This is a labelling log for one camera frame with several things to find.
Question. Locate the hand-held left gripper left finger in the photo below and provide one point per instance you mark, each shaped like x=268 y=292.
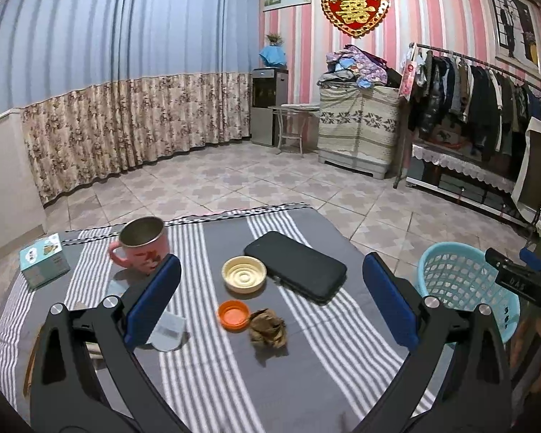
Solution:
x=155 y=302

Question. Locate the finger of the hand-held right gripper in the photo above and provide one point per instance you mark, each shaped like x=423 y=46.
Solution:
x=531 y=259
x=493 y=259

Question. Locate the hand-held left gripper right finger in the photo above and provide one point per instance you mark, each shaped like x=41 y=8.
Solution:
x=390 y=300

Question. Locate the clear plastic packaging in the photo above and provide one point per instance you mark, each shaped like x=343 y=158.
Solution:
x=171 y=331

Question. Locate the teal plastic basket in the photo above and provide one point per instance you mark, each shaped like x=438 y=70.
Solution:
x=451 y=245

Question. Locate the orange round lid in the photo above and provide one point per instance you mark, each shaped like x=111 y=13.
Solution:
x=233 y=315

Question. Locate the cream round lid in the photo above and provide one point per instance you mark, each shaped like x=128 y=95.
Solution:
x=243 y=277

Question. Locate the brown paper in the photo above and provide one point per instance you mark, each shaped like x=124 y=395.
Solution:
x=266 y=329

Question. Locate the pink mug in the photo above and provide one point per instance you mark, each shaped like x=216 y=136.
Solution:
x=142 y=252

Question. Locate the television with beige cover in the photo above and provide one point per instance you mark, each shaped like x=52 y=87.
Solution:
x=536 y=176

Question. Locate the black zip case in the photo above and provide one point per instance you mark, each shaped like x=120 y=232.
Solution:
x=297 y=264

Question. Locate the low cabinet with lace cloth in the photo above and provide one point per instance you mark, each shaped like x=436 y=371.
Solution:
x=455 y=164

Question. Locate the grey striped tablecloth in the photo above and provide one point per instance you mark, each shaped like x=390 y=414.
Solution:
x=234 y=383

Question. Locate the teal tissue box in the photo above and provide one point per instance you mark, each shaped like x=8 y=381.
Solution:
x=43 y=261

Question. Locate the row of hanging clothes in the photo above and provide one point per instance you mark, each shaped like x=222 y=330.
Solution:
x=478 y=99

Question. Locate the cloth covered cabinet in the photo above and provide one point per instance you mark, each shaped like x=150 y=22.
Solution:
x=358 y=126

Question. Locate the pink gift bag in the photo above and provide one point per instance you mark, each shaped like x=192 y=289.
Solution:
x=408 y=79

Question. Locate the small metal table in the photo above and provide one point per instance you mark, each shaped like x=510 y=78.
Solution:
x=297 y=108

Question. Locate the metal clothes rack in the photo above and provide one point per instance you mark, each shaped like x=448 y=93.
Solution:
x=442 y=53

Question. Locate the grey water dispenser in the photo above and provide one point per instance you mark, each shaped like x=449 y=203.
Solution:
x=268 y=108

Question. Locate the pile of clothes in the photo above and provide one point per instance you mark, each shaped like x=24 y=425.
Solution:
x=356 y=65

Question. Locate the blue and floral curtain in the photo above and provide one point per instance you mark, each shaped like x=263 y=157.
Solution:
x=117 y=31

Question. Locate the small potted plant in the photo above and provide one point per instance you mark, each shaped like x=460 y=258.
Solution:
x=274 y=38

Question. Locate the framed wall poster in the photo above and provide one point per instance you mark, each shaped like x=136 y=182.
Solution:
x=514 y=27

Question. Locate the red heart wall decoration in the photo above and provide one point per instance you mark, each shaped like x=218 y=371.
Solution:
x=355 y=9

